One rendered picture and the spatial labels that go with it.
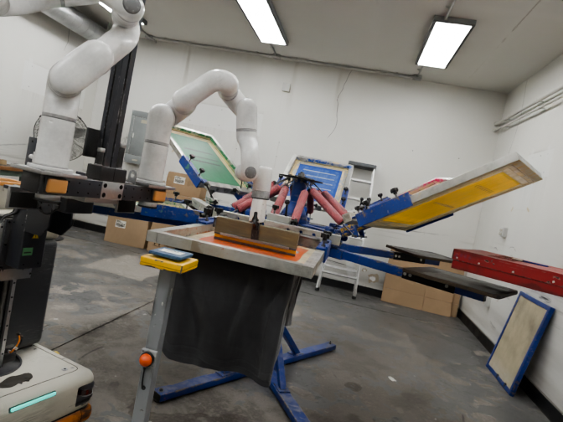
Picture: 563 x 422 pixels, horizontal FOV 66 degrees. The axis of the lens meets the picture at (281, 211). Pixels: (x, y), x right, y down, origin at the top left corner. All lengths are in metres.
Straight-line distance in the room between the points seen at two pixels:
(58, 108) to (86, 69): 0.15
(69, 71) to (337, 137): 5.07
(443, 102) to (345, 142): 1.39
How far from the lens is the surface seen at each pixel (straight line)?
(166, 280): 1.34
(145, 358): 1.39
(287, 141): 6.26
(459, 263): 2.14
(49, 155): 1.46
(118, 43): 1.51
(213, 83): 1.78
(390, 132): 6.22
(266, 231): 1.81
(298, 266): 1.42
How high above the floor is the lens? 1.22
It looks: 3 degrees down
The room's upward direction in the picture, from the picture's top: 11 degrees clockwise
